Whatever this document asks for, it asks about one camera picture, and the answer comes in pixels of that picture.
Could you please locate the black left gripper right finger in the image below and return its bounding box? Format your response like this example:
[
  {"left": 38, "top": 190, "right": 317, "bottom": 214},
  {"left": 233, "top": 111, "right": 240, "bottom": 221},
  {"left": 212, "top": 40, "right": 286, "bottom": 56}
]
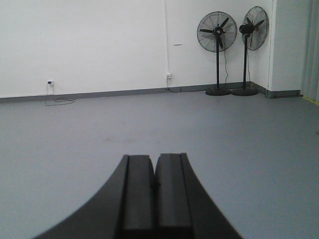
[{"left": 155, "top": 153, "right": 241, "bottom": 239}]

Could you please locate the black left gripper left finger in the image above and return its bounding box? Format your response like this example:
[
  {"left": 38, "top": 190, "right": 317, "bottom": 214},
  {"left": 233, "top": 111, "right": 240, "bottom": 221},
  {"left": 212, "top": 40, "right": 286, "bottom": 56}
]
[{"left": 38, "top": 155, "right": 154, "bottom": 239}]

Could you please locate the grey curtain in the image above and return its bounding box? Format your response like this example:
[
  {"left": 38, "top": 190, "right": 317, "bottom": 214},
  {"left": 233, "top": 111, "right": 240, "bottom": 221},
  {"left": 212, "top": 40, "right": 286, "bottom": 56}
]
[{"left": 301, "top": 0, "right": 319, "bottom": 104}]

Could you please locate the black cable on floor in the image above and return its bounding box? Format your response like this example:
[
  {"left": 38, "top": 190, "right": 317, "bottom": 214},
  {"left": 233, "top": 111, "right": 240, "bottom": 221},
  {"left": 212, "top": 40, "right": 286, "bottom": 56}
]
[{"left": 44, "top": 84, "right": 76, "bottom": 107}]

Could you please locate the black pedestal fan left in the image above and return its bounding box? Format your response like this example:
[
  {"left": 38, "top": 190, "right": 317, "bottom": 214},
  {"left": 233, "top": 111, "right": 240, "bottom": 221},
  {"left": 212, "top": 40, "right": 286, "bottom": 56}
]
[{"left": 196, "top": 11, "right": 237, "bottom": 96}]

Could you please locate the black pedestal fan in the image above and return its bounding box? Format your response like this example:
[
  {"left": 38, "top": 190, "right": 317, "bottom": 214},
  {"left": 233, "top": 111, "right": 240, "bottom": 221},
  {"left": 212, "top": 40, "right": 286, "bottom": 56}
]
[
  {"left": 196, "top": 11, "right": 237, "bottom": 96},
  {"left": 231, "top": 6, "right": 269, "bottom": 96}
]

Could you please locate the black pedestal fan right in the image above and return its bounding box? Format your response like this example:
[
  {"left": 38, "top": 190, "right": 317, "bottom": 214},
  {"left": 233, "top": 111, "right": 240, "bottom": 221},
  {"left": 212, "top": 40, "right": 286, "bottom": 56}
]
[{"left": 231, "top": 6, "right": 269, "bottom": 96}]

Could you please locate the white cable conduit on wall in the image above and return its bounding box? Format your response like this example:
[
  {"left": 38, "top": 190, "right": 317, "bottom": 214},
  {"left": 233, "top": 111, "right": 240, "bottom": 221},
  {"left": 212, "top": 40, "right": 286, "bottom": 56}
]
[{"left": 163, "top": 0, "right": 171, "bottom": 74}]

